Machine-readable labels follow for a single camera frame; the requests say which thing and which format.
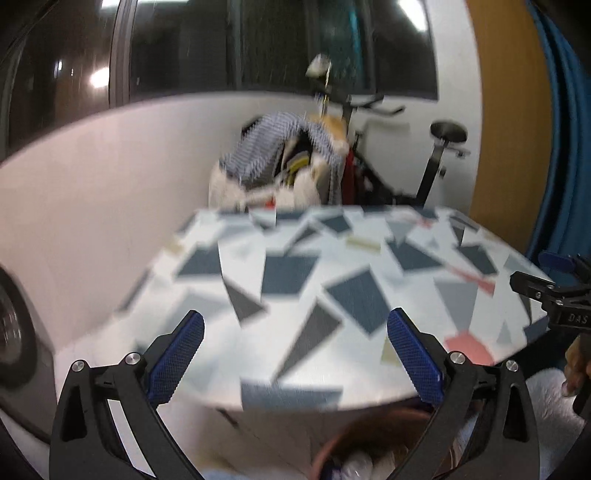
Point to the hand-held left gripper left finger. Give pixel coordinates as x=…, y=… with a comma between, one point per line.
x=178, y=355

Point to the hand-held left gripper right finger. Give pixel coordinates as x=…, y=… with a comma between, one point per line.
x=413, y=355

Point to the grey washing machine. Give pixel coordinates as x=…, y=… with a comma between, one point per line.
x=18, y=341

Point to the person's right hand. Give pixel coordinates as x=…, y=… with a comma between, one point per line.
x=577, y=364

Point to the dark jacket with yellow stripe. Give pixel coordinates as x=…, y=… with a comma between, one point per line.
x=295, y=161

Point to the blue curtain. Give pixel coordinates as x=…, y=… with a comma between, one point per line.
x=568, y=161

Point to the striped shirt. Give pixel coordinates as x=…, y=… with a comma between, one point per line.
x=258, y=147

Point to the white bag on bike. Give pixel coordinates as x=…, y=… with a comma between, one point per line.
x=318, y=64

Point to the white plastic bag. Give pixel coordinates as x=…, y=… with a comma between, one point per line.
x=362, y=466

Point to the black exercise bike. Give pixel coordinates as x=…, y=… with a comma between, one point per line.
x=427, y=180

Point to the red garment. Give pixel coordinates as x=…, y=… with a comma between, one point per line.
x=352, y=175

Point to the light fleece pants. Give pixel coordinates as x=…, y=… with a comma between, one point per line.
x=549, y=406

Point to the wooden chair back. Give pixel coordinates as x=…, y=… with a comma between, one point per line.
x=334, y=127

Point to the dark window with frame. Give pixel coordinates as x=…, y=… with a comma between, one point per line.
x=184, y=41

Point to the wooden door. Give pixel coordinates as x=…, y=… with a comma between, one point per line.
x=508, y=138

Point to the brown trash bin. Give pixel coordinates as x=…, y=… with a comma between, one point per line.
x=364, y=434

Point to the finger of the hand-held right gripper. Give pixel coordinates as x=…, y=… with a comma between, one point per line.
x=556, y=261
x=528, y=284

